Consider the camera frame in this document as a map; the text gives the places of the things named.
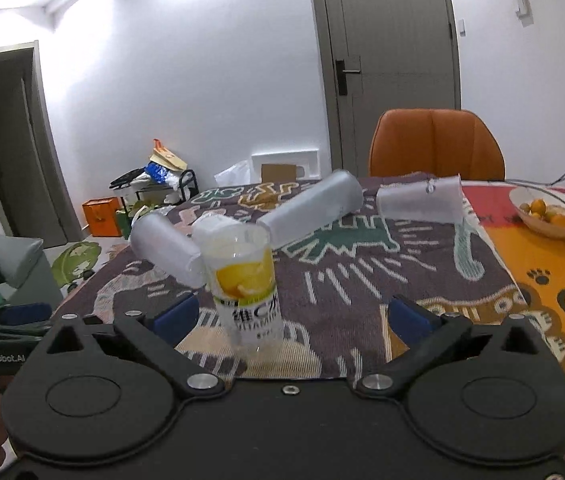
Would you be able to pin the grey door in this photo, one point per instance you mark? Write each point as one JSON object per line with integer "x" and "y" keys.
{"x": 392, "y": 50}

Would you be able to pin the white fruit bowl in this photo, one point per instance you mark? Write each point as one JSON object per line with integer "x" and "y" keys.
{"x": 552, "y": 227}

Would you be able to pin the patterned woven table cloth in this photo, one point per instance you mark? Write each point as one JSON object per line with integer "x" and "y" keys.
{"x": 352, "y": 280}

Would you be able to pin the clear cup with yellow label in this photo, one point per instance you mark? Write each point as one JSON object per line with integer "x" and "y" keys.
{"x": 245, "y": 285}

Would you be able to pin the grey sofa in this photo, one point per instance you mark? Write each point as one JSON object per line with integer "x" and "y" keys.
{"x": 7, "y": 260}

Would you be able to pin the orange leather chair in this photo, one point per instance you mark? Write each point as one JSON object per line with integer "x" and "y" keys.
{"x": 435, "y": 145}

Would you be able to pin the brown paper bag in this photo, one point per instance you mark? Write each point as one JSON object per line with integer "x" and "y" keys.
{"x": 167, "y": 157}

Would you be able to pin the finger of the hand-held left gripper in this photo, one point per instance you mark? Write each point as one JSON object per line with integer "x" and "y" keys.
{"x": 26, "y": 313}

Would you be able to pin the brown cardboard piece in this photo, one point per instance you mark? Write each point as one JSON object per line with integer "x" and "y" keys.
{"x": 282, "y": 172}

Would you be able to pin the orange cardboard box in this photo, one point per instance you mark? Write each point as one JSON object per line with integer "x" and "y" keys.
{"x": 103, "y": 217}

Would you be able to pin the short frosted plastic cup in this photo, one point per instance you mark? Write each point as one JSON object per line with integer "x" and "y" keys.
{"x": 167, "y": 250}

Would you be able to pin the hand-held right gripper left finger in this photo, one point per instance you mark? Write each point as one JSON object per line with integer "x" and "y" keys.
{"x": 177, "y": 317}

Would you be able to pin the long frosted plastic cup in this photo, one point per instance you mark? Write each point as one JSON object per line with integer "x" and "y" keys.
{"x": 312, "y": 210}

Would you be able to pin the black door lock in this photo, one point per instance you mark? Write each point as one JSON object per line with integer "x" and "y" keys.
{"x": 345, "y": 72}

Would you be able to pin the white wall panel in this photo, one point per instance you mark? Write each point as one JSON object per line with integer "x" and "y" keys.
{"x": 287, "y": 155}

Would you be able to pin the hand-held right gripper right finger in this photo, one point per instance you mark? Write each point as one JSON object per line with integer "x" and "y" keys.
{"x": 410, "y": 321}

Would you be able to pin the white wall device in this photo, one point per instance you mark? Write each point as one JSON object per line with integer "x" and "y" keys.
{"x": 523, "y": 10}

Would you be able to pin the orange paw print mat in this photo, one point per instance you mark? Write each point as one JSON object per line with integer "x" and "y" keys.
{"x": 527, "y": 250}

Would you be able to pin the white plastic bag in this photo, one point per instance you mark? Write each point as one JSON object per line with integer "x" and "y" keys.
{"x": 235, "y": 174}

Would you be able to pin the green leaf shaped rug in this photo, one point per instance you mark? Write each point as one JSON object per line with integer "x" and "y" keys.
{"x": 77, "y": 262}

